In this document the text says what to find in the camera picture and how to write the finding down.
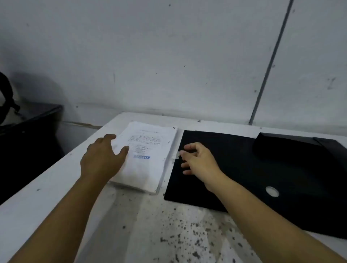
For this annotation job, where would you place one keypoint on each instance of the person's left thumb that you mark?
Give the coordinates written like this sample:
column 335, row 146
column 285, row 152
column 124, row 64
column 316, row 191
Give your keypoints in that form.
column 122, row 153

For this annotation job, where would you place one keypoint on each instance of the round silver disc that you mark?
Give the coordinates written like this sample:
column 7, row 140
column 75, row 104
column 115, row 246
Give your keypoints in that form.
column 272, row 191

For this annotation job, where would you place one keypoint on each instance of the stack of white paper sheets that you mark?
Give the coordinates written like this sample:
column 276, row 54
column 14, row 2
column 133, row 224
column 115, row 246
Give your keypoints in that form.
column 151, row 162

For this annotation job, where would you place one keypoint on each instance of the person's right fingers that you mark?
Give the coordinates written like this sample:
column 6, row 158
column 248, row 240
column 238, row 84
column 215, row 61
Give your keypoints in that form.
column 189, row 154

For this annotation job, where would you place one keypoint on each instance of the person's left hand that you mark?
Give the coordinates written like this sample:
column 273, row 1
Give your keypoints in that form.
column 99, row 161

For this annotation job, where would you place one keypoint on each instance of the black flat folder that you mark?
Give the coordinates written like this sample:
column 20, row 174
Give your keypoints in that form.
column 238, row 173

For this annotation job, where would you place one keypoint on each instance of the small white tab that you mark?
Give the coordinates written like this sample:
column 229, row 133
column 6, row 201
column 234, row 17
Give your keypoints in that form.
column 177, row 156

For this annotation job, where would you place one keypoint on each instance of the person's right hand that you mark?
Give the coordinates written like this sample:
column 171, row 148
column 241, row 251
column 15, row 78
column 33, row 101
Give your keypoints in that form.
column 206, row 168

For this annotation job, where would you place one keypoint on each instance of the person's left forearm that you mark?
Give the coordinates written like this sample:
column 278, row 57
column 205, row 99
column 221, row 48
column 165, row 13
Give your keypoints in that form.
column 65, row 219

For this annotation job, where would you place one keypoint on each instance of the person's right forearm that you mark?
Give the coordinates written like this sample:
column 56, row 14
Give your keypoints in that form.
column 260, row 225

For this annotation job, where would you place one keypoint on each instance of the black box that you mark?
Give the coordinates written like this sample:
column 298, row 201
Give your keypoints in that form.
column 292, row 149

